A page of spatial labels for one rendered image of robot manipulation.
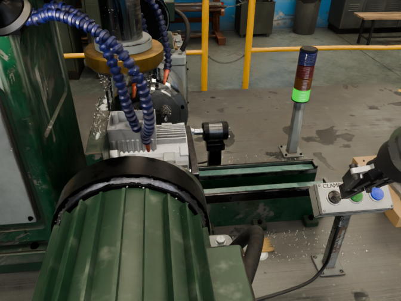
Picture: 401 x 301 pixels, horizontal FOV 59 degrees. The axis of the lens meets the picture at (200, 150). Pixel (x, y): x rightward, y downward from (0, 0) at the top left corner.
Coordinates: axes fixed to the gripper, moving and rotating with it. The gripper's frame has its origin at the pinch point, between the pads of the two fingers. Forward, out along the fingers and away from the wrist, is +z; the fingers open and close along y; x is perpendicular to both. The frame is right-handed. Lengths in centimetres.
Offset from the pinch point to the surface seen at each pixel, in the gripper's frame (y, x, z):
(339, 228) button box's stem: -3.1, 6.1, 15.0
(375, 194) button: -9.3, 0.2, 7.1
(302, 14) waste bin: -184, -353, 356
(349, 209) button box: -2.9, 3.0, 7.9
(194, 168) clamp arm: 29.5, -13.1, 21.7
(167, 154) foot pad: 36.3, -16.2, 18.4
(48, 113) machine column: 64, -25, 10
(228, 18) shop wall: -78, -375, 389
